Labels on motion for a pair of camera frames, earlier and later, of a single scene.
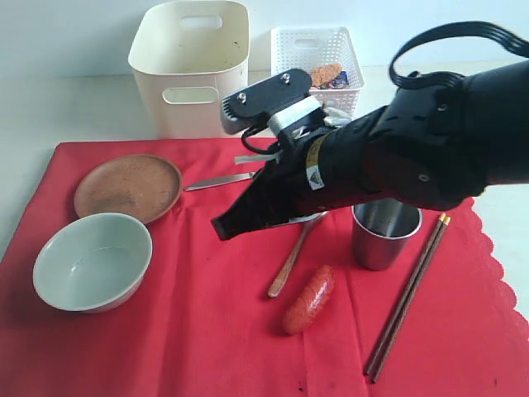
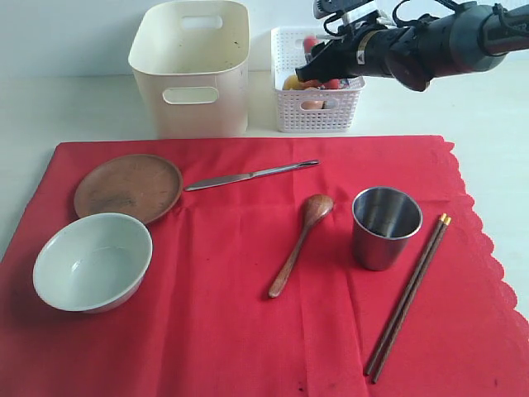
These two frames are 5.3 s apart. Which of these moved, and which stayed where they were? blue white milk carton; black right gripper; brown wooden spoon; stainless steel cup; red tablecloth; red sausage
Moved: black right gripper; red sausage
Stayed: red tablecloth; brown wooden spoon; blue white milk carton; stainless steel cup
